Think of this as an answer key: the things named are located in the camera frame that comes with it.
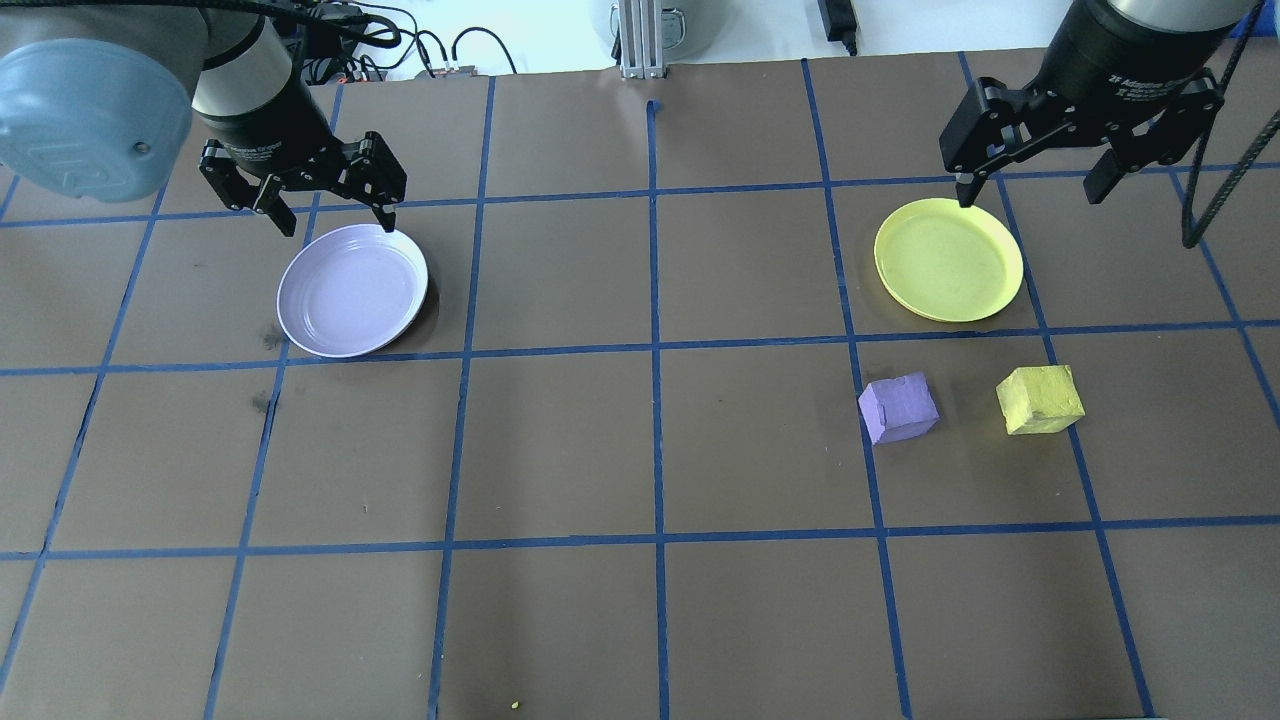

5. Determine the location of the aluminum extrusion post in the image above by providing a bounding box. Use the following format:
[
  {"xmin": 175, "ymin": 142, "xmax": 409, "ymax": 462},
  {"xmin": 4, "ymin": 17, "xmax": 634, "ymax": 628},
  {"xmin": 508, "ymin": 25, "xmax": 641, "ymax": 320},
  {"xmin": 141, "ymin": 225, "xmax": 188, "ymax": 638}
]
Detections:
[{"xmin": 612, "ymin": 0, "xmax": 673, "ymax": 81}]

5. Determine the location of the purple round plate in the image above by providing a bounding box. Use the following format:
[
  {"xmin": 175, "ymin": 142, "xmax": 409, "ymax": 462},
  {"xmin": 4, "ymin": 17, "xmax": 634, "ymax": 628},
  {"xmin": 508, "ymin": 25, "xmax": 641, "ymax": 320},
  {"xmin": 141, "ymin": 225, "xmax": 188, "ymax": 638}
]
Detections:
[{"xmin": 276, "ymin": 224, "xmax": 430, "ymax": 359}]

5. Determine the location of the yellow round plate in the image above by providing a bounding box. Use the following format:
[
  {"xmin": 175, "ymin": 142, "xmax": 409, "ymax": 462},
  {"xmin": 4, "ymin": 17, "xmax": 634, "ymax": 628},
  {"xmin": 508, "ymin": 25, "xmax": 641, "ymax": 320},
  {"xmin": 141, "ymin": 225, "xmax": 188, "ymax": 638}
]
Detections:
[{"xmin": 874, "ymin": 198, "xmax": 1025, "ymax": 323}]

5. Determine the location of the black cable bundle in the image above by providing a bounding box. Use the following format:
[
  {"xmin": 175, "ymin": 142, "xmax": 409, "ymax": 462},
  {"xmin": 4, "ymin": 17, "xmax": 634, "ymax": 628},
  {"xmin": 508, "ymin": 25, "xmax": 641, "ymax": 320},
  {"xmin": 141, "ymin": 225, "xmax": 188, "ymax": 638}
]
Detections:
[{"xmin": 290, "ymin": 10, "xmax": 393, "ymax": 87}]

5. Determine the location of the yellow foam block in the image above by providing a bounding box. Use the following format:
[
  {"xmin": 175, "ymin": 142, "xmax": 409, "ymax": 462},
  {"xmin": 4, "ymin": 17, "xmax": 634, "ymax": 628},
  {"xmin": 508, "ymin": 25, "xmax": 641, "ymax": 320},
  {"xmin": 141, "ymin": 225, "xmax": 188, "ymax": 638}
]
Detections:
[{"xmin": 996, "ymin": 365, "xmax": 1086, "ymax": 436}]

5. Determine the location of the grey round stand base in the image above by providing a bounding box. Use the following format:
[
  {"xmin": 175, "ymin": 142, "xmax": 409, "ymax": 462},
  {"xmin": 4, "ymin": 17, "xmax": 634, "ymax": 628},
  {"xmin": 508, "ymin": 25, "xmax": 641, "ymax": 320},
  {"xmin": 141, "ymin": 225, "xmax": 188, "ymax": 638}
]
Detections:
[{"xmin": 592, "ymin": 0, "xmax": 723, "ymax": 61}]

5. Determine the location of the purple foam block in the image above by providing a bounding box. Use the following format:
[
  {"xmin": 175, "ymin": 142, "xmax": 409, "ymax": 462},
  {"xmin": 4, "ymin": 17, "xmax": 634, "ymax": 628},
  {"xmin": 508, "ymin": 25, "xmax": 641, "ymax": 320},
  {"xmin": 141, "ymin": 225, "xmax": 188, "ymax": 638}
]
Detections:
[{"xmin": 858, "ymin": 372, "xmax": 941, "ymax": 446}]

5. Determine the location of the thin black cable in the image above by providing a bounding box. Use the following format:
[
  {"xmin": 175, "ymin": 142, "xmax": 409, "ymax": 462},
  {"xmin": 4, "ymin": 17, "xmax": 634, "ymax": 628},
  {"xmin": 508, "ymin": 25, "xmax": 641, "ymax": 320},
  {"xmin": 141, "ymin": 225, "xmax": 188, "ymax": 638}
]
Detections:
[
  {"xmin": 450, "ymin": 27, "xmax": 519, "ymax": 77},
  {"xmin": 345, "ymin": 5, "xmax": 453, "ymax": 79}
]

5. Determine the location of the black power adapter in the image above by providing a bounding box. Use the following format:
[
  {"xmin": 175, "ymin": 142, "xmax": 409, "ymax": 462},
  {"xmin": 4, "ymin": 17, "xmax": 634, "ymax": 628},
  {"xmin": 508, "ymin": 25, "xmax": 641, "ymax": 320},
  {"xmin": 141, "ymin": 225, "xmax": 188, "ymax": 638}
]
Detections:
[{"xmin": 818, "ymin": 0, "xmax": 861, "ymax": 56}]

